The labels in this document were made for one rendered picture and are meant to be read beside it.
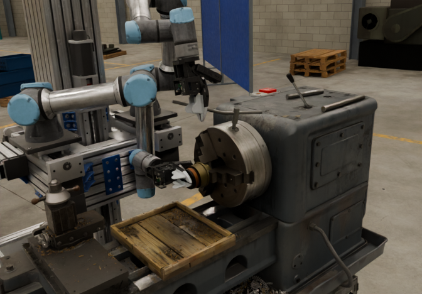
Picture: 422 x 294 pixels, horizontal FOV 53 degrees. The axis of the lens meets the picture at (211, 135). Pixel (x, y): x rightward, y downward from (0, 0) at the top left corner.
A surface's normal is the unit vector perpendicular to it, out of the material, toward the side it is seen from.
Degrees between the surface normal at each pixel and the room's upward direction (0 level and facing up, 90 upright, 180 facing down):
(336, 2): 90
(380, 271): 0
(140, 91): 89
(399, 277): 0
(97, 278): 0
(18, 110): 91
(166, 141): 90
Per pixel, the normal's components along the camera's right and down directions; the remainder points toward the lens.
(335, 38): -0.65, 0.26
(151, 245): -0.04, -0.95
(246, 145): 0.43, -0.49
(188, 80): 0.61, 0.04
